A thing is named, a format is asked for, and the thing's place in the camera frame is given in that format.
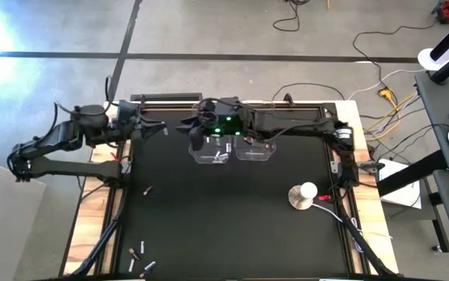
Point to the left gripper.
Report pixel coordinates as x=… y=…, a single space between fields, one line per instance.
x=134 y=126

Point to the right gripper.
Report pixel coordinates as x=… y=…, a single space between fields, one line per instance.
x=224 y=117

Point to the copper-top black AA battery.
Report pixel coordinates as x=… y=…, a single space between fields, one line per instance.
x=148 y=190
x=134 y=254
x=142 y=275
x=268 y=146
x=248 y=140

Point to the clear plastic bin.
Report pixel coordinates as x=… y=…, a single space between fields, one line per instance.
x=259 y=152
x=200 y=150

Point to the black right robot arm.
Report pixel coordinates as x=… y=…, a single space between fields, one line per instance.
x=294 y=125

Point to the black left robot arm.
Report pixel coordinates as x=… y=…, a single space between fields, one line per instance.
x=72 y=168

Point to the black power strip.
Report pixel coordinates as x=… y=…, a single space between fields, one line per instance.
x=167 y=96

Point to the small red clip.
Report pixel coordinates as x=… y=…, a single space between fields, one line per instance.
x=113 y=157
x=324 y=198

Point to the white bulb lamp metal base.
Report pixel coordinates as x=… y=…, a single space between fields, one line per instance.
x=303 y=194

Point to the grey floor board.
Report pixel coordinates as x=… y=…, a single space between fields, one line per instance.
x=5 y=218

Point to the white box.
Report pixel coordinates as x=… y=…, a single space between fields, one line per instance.
x=400 y=195

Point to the white pole stand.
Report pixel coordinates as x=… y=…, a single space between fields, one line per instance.
x=429 y=59

